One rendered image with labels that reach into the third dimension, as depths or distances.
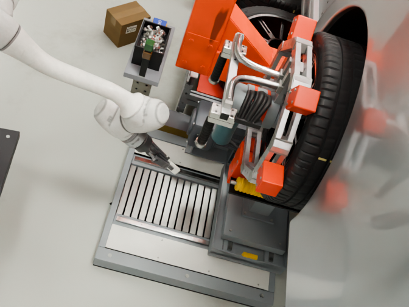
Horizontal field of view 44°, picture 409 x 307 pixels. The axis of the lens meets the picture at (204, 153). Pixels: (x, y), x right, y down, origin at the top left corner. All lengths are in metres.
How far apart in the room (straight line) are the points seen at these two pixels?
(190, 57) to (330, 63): 0.84
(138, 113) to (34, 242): 0.95
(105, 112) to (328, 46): 0.79
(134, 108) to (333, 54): 0.68
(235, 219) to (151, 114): 0.87
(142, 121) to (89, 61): 1.45
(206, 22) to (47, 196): 1.09
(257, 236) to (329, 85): 0.94
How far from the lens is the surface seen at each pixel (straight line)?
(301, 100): 1.59
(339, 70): 1.71
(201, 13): 2.22
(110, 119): 1.80
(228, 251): 2.34
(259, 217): 2.40
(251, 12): 2.95
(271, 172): 1.71
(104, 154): 2.68
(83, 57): 3.12
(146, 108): 1.68
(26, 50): 1.66
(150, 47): 2.30
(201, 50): 2.33
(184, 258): 2.37
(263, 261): 2.40
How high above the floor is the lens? 2.17
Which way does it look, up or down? 51 degrees down
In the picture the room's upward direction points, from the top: 25 degrees clockwise
